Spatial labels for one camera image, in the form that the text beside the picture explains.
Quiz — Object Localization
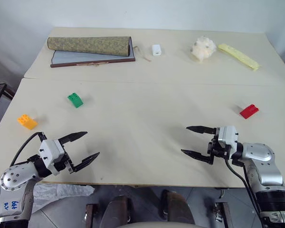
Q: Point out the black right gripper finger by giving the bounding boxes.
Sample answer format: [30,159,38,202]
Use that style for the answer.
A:
[180,149,213,165]
[186,125,217,135]

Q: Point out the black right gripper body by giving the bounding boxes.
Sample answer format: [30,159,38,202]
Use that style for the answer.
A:
[206,127,231,165]

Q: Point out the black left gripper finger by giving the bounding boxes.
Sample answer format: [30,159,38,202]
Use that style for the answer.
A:
[58,131,88,146]
[69,152,101,174]

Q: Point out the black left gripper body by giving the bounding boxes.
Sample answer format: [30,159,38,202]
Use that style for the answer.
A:
[53,139,75,175]

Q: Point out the white crumpled plastic sheet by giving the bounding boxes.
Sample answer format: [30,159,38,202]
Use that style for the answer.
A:
[0,179,96,220]

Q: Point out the green toy building block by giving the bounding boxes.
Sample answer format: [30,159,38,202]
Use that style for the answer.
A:
[67,92,85,109]

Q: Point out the yellow toy building block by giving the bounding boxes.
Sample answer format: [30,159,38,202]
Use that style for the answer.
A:
[17,114,38,131]

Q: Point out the red toy building block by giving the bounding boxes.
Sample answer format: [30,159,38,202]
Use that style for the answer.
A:
[239,104,260,120]

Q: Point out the dark rounded shape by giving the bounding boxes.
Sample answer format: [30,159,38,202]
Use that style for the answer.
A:
[160,189,196,225]
[101,195,132,225]

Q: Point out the white power adapter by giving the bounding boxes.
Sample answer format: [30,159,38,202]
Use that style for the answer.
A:
[152,44,163,57]

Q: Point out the olive patterned hanging scroll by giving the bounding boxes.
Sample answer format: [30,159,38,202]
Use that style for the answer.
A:
[46,36,137,69]

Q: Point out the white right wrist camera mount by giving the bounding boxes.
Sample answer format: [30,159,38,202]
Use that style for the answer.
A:
[217,125,239,158]

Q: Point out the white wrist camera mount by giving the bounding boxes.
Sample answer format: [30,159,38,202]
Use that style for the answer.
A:
[38,139,67,176]
[217,125,239,158]

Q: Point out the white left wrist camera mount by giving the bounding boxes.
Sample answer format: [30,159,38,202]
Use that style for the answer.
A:
[38,139,67,176]

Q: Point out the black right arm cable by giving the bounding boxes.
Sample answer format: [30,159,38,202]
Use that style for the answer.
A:
[224,157,262,216]

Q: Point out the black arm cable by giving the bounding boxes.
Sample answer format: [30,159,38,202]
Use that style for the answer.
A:
[224,157,262,216]
[9,132,48,167]

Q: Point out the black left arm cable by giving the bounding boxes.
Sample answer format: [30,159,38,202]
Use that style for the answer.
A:
[9,132,48,167]

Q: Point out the brown upright post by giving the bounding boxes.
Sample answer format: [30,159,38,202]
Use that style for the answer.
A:
[85,203,99,228]
[215,201,234,228]

